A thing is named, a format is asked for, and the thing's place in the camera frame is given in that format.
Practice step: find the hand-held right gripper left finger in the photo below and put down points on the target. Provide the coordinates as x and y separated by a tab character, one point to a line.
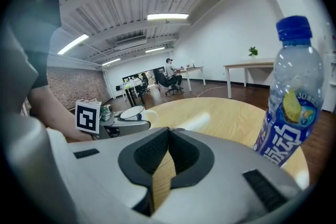
105	170

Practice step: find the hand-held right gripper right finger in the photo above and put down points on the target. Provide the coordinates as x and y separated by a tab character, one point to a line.
225	191

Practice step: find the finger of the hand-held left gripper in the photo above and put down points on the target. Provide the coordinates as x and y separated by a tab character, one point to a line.
131	126

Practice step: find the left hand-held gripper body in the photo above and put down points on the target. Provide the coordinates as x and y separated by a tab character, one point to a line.
88	116

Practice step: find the white ceramic mug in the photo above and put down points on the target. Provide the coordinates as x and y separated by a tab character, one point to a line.
132	112

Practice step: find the clear bottle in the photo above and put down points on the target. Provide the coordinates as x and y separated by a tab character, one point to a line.
286	136

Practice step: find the person's left forearm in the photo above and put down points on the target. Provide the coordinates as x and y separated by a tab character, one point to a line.
50	110

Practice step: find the black office chair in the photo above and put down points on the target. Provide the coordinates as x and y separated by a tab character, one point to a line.
164	80

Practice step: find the dark framed window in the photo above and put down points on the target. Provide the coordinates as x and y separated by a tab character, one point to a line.
155	73

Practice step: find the white ceiling light tube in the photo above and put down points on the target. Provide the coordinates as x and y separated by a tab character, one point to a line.
111	61
73	44
167	16
155	49

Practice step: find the person's black shirt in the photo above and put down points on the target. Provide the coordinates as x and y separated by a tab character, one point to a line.
39	70

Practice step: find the small round wooden table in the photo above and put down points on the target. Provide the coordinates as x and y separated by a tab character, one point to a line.
210	118

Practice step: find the white ceiling air conditioner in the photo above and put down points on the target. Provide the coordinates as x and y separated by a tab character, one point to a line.
131	42

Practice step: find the light wooden desk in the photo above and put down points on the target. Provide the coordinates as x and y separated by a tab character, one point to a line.
193	69

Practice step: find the wooden table white legs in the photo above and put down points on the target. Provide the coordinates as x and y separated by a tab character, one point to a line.
249	63

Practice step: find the small green potted plant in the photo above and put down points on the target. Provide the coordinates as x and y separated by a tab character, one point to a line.
253	51

